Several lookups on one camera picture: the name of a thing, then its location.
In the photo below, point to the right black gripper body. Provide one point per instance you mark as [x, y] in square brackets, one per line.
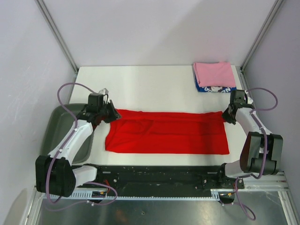
[226, 112]

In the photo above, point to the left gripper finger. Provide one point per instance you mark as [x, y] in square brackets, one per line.
[112, 115]
[109, 107]

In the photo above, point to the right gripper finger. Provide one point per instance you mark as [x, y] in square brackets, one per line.
[228, 113]
[229, 119]

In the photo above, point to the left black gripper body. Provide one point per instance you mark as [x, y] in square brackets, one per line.
[103, 112]

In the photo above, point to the red t shirt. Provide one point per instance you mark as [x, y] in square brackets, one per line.
[168, 133]

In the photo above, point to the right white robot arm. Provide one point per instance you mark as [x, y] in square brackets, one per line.
[262, 150]

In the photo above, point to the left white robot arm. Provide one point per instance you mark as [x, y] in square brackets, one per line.
[54, 172]

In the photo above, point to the folded pink t shirt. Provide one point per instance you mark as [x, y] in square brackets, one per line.
[214, 74]

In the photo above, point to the folded blue printed t shirt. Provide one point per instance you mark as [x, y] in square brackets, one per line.
[209, 89]

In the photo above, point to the dark green plastic bin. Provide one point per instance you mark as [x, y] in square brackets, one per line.
[59, 124]

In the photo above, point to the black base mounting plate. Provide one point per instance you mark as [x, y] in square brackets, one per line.
[163, 181]

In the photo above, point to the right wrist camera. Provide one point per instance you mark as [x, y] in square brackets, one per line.
[248, 100]

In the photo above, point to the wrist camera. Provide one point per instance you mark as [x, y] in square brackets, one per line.
[103, 91]
[248, 100]

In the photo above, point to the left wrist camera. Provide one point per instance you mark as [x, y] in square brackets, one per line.
[103, 91]

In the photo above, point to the right aluminium table rail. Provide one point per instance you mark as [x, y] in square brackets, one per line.
[253, 114]

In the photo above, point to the grey slotted cable duct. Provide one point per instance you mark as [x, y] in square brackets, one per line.
[90, 195]

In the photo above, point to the right aluminium frame post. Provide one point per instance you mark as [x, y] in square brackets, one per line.
[263, 31]

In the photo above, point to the aluminium frame post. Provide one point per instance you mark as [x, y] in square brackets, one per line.
[263, 31]
[56, 33]

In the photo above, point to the left aluminium frame post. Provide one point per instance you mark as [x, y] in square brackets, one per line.
[56, 33]

